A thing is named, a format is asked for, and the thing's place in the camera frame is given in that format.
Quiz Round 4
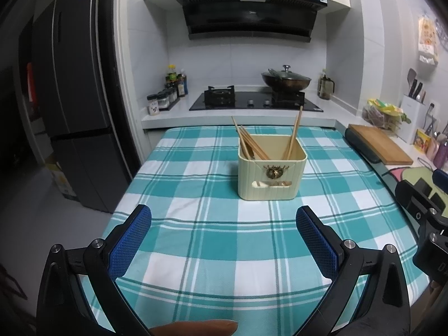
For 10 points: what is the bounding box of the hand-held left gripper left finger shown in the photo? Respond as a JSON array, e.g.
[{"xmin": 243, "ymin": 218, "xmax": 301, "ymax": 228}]
[{"xmin": 37, "ymin": 204, "xmax": 153, "ymax": 336}]

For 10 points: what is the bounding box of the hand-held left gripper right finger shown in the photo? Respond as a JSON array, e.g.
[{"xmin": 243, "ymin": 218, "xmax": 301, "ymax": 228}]
[{"xmin": 296, "ymin": 206, "xmax": 412, "ymax": 336}]

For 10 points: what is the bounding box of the cream utensil holder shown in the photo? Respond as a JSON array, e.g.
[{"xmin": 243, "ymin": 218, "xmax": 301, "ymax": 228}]
[{"xmin": 237, "ymin": 134, "xmax": 308, "ymax": 202}]

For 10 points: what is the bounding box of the wooden chopstick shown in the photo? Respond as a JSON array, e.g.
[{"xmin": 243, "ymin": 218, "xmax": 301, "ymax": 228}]
[
  {"xmin": 232, "ymin": 116, "xmax": 264, "ymax": 160},
  {"xmin": 283, "ymin": 112, "xmax": 302, "ymax": 159},
  {"xmin": 239, "ymin": 125, "xmax": 271, "ymax": 160},
  {"xmin": 288, "ymin": 106, "xmax": 304, "ymax": 160}
]

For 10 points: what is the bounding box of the person's left hand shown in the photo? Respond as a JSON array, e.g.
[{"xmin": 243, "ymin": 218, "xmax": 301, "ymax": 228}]
[{"xmin": 149, "ymin": 319, "xmax": 239, "ymax": 336}]

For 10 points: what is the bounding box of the purple bottle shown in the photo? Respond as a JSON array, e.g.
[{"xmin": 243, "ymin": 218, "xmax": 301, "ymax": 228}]
[{"xmin": 433, "ymin": 138, "xmax": 448, "ymax": 171}]

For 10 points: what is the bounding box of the cartoon printed mat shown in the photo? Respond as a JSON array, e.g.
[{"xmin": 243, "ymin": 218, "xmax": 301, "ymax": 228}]
[{"xmin": 380, "ymin": 163, "xmax": 448, "ymax": 198}]

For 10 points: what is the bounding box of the pink cup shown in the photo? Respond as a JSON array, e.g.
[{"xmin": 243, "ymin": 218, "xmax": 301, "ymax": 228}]
[{"xmin": 425, "ymin": 136, "xmax": 440, "ymax": 159}]

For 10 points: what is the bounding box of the yellow snack packet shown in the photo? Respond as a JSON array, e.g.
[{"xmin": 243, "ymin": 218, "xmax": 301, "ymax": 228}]
[{"xmin": 414, "ymin": 129, "xmax": 433, "ymax": 153}]

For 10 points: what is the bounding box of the white knife block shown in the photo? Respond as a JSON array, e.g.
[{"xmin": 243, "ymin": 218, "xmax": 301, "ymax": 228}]
[{"xmin": 398, "ymin": 94, "xmax": 428, "ymax": 144}]

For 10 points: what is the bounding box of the wooden cutting board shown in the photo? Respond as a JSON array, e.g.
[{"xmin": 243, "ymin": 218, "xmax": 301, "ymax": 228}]
[{"xmin": 348, "ymin": 124, "xmax": 414, "ymax": 166}]

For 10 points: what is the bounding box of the teal checked tablecloth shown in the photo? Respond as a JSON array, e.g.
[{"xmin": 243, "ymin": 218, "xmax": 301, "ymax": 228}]
[{"xmin": 82, "ymin": 125, "xmax": 432, "ymax": 336}]

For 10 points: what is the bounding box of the plastic bag of food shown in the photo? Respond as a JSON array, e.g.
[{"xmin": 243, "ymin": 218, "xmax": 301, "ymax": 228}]
[{"xmin": 362, "ymin": 98, "xmax": 412, "ymax": 131}]

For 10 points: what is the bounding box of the cardboard box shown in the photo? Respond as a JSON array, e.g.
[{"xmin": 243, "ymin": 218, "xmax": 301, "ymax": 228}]
[{"xmin": 45, "ymin": 153, "xmax": 78, "ymax": 201}]

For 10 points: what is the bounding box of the group of condiment bottles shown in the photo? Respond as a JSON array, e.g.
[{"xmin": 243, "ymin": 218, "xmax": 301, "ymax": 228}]
[{"xmin": 146, "ymin": 87, "xmax": 180, "ymax": 116}]

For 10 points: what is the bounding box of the black glass gas cooktop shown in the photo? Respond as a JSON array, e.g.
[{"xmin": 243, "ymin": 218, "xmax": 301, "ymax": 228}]
[{"xmin": 189, "ymin": 90, "xmax": 325, "ymax": 113}]

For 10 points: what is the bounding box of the dark grey refrigerator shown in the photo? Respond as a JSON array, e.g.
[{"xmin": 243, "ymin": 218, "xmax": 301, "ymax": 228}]
[{"xmin": 31, "ymin": 0, "xmax": 141, "ymax": 215}]

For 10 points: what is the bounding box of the dark sauce bottle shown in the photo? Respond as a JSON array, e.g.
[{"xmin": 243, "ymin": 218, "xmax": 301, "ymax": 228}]
[{"xmin": 176, "ymin": 69, "xmax": 189, "ymax": 98}]

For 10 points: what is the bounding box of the wok with glass lid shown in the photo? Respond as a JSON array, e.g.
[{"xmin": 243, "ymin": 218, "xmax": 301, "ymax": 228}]
[{"xmin": 260, "ymin": 64, "xmax": 312, "ymax": 92}]

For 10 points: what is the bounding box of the yellow-capped sauce bottle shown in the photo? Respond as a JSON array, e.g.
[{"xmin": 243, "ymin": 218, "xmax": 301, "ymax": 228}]
[{"xmin": 166, "ymin": 64, "xmax": 178, "ymax": 92}]

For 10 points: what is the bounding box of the black burner grate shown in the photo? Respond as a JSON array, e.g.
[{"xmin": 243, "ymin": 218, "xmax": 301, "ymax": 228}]
[{"xmin": 204, "ymin": 85, "xmax": 236, "ymax": 99}]

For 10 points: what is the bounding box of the black range hood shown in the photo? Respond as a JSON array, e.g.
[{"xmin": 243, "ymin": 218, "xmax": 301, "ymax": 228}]
[{"xmin": 175, "ymin": 0, "xmax": 330, "ymax": 44}]

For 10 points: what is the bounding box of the black-handled knife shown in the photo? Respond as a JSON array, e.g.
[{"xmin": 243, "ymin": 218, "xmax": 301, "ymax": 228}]
[{"xmin": 413, "ymin": 80, "xmax": 426, "ymax": 104}]

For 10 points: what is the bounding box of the hanging printed wall pouch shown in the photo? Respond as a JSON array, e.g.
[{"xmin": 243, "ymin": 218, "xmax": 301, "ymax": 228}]
[{"xmin": 418, "ymin": 15, "xmax": 440, "ymax": 66}]

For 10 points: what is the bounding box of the glass jar with black handle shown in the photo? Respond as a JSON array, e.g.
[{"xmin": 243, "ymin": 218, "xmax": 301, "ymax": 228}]
[{"xmin": 317, "ymin": 73, "xmax": 336, "ymax": 101}]

